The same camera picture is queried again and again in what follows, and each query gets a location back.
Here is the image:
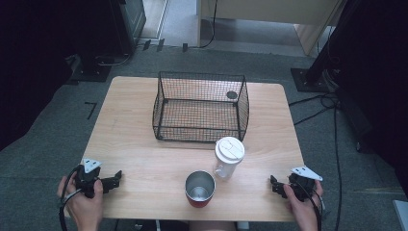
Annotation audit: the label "person's right hand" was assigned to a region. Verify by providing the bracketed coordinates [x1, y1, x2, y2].
[282, 179, 324, 231]

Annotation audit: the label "dark cabinet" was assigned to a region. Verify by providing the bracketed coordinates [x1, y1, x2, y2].
[107, 0, 147, 56]

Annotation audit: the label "black hanging cable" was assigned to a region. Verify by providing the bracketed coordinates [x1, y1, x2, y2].
[199, 0, 219, 50]

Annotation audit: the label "clear tumbler with white lid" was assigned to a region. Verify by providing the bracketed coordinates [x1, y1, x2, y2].
[213, 136, 246, 180]

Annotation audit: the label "beige wooden furniture panel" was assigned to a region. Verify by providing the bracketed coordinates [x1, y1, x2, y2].
[196, 0, 347, 56]

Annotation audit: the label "dark curtain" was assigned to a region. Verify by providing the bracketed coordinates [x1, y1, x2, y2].
[0, 0, 112, 152]
[304, 0, 408, 197]

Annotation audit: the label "white box corner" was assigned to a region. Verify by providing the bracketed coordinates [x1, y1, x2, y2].
[392, 198, 408, 231]

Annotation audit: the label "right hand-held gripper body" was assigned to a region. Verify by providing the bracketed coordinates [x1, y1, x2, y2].
[288, 165, 323, 203]

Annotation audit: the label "person's left hand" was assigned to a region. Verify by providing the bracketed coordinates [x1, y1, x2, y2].
[57, 172, 105, 231]

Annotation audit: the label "black stand base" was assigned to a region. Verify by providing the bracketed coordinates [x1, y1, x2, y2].
[290, 66, 340, 94]
[68, 53, 114, 84]

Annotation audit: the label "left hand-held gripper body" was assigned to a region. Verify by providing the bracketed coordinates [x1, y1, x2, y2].
[74, 157, 104, 199]

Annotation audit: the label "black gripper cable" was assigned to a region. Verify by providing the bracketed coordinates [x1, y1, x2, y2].
[58, 165, 83, 231]
[296, 181, 324, 231]

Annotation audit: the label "black floor cables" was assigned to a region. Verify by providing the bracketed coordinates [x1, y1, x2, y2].
[288, 90, 344, 231]

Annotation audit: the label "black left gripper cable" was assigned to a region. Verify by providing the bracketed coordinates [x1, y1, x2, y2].
[58, 165, 83, 231]

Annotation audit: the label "red steel cup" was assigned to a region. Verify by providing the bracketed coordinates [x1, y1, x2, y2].
[184, 169, 217, 209]

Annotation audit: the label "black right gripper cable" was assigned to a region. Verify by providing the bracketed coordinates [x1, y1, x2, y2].
[296, 181, 324, 231]

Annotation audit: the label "black wire mesh basket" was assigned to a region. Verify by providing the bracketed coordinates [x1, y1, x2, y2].
[152, 70, 250, 143]

